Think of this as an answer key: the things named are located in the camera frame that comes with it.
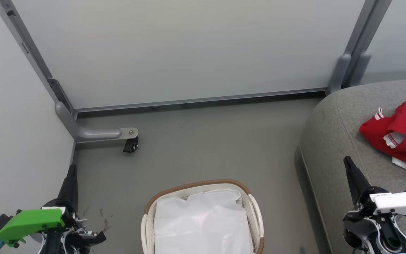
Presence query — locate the grey partition bottom rail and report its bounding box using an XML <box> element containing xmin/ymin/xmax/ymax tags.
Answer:
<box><xmin>75</xmin><ymin>87</ymin><xmax>327</xmax><ymax>113</ymax></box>

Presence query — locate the white cloth basket liner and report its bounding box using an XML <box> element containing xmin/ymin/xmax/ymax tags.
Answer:
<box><xmin>154</xmin><ymin>189</ymin><xmax>255</xmax><ymax>254</ymax></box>

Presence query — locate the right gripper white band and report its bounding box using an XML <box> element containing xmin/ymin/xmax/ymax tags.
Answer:
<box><xmin>343</xmin><ymin>156</ymin><xmax>406</xmax><ymax>244</ymax></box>

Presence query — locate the grey partition frame post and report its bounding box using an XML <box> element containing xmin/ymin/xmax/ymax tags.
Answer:
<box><xmin>326</xmin><ymin>0</ymin><xmax>392</xmax><ymax>95</ymax></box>
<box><xmin>0</xmin><ymin>0</ymin><xmax>77</xmax><ymax>114</ymax></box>

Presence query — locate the grey partition foot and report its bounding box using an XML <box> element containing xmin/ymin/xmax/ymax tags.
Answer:
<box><xmin>55</xmin><ymin>101</ymin><xmax>139</xmax><ymax>144</ymax></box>

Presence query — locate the grey fabric sofa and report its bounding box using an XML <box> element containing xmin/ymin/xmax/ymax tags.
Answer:
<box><xmin>299</xmin><ymin>78</ymin><xmax>406</xmax><ymax>254</ymax></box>

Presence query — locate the black caster wheel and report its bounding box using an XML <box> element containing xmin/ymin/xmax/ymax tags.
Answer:
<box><xmin>123</xmin><ymin>137</ymin><xmax>140</xmax><ymax>153</ymax></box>

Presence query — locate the red and white garment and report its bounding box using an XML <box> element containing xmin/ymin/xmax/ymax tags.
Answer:
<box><xmin>359</xmin><ymin>93</ymin><xmax>406</xmax><ymax>173</ymax></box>

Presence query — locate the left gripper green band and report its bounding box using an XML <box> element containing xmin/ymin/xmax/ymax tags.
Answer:
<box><xmin>0</xmin><ymin>164</ymin><xmax>107</xmax><ymax>254</ymax></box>

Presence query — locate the white basket with brown rim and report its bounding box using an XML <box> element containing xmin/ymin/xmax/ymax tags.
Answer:
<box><xmin>141</xmin><ymin>179</ymin><xmax>264</xmax><ymax>254</ymax></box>

